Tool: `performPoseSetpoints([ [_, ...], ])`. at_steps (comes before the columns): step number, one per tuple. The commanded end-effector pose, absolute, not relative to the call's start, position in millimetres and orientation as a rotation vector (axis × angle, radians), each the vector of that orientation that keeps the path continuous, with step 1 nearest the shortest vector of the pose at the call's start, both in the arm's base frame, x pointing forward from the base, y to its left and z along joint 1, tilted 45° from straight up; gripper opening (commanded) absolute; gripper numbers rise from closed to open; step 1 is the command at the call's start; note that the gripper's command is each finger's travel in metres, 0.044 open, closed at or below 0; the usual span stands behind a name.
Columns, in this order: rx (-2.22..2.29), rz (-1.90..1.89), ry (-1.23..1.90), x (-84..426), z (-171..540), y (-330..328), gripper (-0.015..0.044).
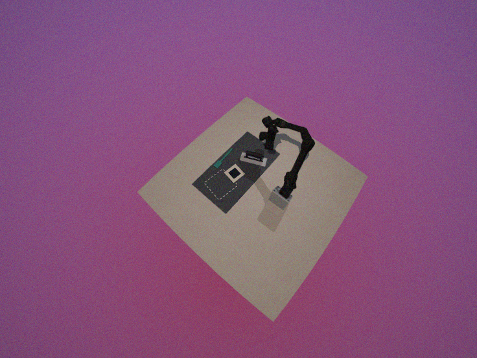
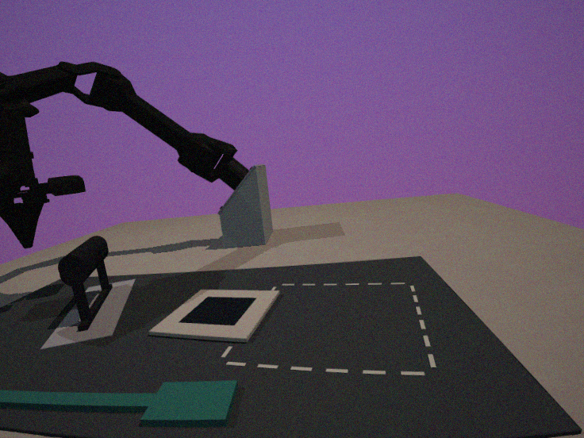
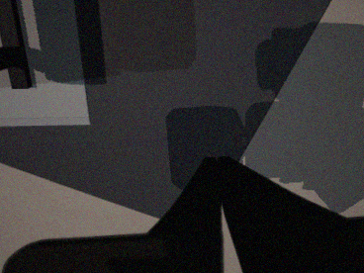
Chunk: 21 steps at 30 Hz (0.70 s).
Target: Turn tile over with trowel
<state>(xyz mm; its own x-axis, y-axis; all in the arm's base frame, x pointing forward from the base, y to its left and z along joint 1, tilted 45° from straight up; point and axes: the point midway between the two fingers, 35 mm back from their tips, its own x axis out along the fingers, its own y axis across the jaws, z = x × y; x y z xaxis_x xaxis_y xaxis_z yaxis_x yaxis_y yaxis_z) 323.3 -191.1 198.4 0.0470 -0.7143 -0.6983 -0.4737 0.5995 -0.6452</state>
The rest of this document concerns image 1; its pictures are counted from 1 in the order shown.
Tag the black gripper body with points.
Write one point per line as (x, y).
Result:
(269, 144)

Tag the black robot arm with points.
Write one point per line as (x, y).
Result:
(306, 146)

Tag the beige square tile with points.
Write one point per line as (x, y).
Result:
(234, 173)

